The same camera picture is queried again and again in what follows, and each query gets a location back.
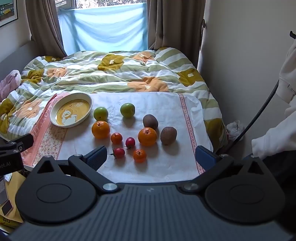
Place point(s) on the small tangerine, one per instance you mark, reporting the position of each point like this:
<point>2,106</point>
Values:
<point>116,138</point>
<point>139,156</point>

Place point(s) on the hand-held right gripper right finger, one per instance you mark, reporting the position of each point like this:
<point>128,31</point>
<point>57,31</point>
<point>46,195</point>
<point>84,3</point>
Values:
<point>204,155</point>

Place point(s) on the brown curtain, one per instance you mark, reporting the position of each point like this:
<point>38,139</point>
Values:
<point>171,23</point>
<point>46,25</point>

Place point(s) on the floral striped blanket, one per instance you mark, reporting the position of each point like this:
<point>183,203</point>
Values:
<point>104,71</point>

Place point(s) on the person's white sweatshirt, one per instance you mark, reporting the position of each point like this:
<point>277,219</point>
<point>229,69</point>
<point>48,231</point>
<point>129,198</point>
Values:
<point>289,76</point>

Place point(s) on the green apple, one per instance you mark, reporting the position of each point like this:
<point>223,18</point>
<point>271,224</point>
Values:
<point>127,110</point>
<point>100,113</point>

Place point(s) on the yellow cardboard box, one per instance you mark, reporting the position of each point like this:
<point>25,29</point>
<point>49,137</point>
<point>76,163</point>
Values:
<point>13,183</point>

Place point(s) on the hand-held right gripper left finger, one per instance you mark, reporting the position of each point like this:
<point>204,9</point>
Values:
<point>97,158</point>

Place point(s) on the light blue window cloth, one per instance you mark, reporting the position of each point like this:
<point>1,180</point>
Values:
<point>104,27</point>

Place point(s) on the framed wall poster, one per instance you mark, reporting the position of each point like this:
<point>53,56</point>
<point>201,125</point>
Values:
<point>7,11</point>

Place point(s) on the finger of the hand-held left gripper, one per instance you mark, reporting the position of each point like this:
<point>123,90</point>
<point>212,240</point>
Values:
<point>24,141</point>

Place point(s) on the window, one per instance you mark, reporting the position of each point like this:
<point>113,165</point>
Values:
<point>69,3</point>

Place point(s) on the brown kiwi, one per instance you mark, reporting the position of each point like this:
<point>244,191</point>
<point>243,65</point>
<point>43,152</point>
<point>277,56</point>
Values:
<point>168,135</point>
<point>150,121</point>

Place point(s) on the large orange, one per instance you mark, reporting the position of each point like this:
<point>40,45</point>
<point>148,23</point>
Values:
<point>147,137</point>
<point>100,130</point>

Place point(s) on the red cherry tomato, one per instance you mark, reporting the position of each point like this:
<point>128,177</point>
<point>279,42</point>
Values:
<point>130,142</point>
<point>119,153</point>

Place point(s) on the black bracket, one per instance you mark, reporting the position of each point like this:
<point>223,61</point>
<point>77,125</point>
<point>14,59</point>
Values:
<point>292,35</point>

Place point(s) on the grey bed headboard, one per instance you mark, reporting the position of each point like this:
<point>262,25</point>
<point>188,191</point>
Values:
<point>13,54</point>

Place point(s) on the white plastic bag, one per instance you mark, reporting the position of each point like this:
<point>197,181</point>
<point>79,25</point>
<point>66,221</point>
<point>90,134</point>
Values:
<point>234,129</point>

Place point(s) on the cream bowl with duck print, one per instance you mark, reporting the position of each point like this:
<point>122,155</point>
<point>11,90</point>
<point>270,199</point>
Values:
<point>81,102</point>

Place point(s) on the pink plush toy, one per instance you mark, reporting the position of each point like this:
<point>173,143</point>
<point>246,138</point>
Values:
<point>9,83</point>

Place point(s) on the white towel with pink border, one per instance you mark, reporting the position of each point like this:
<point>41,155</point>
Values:
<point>150,102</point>

